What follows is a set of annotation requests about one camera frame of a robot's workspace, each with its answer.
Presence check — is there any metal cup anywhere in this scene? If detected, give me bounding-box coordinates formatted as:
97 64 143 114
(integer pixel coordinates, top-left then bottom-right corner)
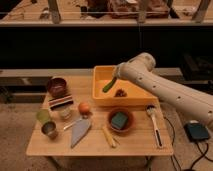
41 121 58 139

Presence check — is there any striped folded cloth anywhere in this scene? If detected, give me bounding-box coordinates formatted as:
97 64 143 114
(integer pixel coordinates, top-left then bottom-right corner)
49 95 73 110

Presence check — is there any orange clay bowl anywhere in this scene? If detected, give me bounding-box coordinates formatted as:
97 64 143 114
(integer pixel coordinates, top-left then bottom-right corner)
107 108 134 134

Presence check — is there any orange fruit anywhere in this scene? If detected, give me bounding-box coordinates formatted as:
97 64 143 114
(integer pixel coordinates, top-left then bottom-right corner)
78 102 90 114

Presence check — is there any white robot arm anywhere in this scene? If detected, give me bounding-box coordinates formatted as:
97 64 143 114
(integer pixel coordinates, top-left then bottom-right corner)
113 52 213 131

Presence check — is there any green sponge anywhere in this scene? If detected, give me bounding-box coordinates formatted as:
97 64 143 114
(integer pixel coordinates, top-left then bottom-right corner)
111 112 128 130

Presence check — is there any yellow plastic tray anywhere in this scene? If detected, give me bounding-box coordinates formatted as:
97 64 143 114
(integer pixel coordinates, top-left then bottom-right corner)
92 65 158 106

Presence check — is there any yellow wooden tool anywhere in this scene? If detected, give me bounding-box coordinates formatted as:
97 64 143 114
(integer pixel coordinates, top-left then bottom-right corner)
102 126 116 148

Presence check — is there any green plastic cup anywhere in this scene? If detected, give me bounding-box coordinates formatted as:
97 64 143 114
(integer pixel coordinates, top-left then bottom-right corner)
36 109 51 125

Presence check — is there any white dish brush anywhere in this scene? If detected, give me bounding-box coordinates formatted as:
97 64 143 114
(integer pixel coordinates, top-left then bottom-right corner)
146 105 163 148

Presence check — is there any black foot pedal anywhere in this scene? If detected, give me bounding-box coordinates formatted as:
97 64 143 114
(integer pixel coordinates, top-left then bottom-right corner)
184 123 210 142

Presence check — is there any wooden table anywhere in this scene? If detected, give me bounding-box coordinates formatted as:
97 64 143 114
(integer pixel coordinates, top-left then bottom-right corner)
26 76 173 157

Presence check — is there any clear glass cup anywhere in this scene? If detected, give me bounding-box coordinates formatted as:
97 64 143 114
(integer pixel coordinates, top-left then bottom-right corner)
58 108 71 120

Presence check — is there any brown item in tray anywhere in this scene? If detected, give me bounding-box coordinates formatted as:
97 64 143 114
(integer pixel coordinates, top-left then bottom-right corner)
114 89 127 97

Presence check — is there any dark red bowl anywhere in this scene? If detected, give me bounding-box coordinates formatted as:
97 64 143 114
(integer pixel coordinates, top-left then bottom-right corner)
46 78 67 98

